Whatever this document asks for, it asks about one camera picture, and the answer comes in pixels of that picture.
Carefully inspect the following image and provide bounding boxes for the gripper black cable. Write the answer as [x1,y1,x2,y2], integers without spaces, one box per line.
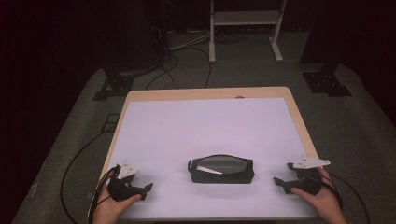
[317,173,344,213]
[88,165,121,224]

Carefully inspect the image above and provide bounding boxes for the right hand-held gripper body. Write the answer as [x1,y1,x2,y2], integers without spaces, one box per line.
[287,156,332,197]

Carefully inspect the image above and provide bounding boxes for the white metal stand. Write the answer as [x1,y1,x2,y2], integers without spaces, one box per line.
[208,0,288,64]

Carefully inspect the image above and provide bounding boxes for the person's right hand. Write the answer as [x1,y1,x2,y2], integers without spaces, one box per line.
[290,167,348,224]

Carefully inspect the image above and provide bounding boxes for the white stick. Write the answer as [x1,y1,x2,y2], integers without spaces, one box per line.
[195,165,224,175]

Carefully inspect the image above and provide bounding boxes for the black zipper pouch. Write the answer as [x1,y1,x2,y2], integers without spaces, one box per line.
[187,154,256,185]

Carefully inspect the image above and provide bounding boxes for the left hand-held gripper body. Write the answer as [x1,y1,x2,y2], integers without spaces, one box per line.
[106,160,148,203]

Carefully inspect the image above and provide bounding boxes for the white table mat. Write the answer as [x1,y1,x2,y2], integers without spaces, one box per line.
[102,97,317,219]

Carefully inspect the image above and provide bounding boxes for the long black floor cable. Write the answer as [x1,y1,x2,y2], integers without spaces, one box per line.
[60,132,108,224]

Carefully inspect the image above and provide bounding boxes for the person's left hand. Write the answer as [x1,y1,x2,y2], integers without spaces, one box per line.
[92,180,143,224]

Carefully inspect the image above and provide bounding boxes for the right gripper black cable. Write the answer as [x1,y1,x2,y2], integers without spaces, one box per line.
[317,173,344,213]

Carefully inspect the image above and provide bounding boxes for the white floor cables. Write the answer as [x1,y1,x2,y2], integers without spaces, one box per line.
[169,30,213,51]

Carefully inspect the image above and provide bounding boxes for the wooden table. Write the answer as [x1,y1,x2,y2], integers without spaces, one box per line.
[87,86,343,222]

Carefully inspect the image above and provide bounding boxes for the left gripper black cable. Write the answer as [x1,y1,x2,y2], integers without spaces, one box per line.
[88,165,121,224]

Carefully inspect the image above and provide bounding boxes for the black stand base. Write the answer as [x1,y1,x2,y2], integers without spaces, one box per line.
[92,66,135,102]
[302,62,353,97]

